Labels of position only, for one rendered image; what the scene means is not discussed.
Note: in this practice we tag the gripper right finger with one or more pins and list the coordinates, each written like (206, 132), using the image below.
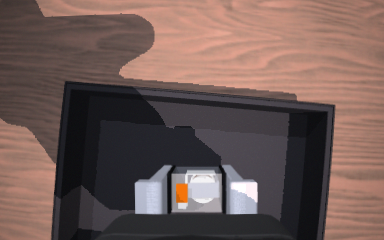
(242, 194)

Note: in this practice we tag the black open tray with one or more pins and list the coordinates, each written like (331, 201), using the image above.
(113, 135)

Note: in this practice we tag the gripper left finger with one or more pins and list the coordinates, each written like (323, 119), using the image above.
(154, 196)

